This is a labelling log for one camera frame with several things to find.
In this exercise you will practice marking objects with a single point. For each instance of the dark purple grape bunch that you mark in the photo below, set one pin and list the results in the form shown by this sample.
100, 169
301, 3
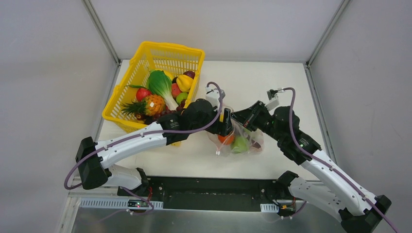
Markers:
144, 119

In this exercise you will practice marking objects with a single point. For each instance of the pineapple with green crown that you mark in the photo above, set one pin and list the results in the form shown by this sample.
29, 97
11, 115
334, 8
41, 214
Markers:
149, 106

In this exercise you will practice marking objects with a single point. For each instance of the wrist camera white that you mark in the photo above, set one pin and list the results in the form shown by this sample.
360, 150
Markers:
213, 96
273, 99

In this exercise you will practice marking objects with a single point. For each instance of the red tomato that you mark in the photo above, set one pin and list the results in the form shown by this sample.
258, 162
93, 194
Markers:
142, 93

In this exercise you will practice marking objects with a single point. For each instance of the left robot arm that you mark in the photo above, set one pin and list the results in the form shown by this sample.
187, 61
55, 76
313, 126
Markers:
96, 161

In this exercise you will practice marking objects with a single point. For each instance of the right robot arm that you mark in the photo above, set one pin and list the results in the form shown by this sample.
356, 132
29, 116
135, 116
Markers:
357, 209

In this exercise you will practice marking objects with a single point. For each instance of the green leafy bok choy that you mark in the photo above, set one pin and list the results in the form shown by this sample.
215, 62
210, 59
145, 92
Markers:
160, 84

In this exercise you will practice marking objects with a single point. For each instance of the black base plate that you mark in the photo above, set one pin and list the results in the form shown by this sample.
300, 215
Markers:
242, 195

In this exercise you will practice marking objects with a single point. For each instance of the yellow bell pepper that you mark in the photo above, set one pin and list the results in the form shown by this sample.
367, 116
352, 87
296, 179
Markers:
184, 82

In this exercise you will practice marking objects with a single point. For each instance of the dark purple plum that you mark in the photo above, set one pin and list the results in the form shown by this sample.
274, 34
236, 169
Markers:
190, 73

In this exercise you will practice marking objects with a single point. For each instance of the small orange pumpkin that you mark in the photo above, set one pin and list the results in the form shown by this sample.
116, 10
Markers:
226, 140

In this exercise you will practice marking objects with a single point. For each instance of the clear zip top bag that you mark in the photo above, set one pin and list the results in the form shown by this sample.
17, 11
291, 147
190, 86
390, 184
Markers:
255, 138

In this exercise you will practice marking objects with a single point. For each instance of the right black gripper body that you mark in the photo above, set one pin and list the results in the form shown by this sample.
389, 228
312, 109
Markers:
246, 116

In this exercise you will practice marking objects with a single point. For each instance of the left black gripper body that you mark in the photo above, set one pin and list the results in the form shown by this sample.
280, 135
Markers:
223, 124

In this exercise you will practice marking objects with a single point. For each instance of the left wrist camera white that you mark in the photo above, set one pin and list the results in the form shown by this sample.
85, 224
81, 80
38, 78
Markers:
213, 96

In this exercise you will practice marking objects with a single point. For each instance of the pink peach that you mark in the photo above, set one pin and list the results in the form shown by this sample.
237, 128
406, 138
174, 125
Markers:
175, 90

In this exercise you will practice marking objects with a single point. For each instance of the yellow plastic basket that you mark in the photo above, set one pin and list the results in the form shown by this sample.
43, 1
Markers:
173, 59

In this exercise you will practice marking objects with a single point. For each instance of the green apple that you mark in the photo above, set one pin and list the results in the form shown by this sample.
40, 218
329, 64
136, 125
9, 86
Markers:
181, 97
240, 145

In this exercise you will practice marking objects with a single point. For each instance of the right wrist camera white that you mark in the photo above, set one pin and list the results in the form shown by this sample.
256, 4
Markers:
273, 99

